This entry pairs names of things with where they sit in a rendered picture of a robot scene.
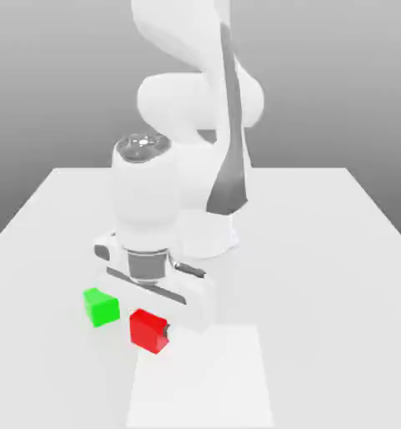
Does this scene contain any small green cube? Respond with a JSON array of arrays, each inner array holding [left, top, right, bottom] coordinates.
[[83, 287, 121, 328]]

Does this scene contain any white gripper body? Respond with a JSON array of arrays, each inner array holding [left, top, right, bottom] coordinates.
[[95, 265, 217, 333]]

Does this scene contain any small red cube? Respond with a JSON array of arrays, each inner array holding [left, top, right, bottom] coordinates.
[[129, 308, 170, 355]]

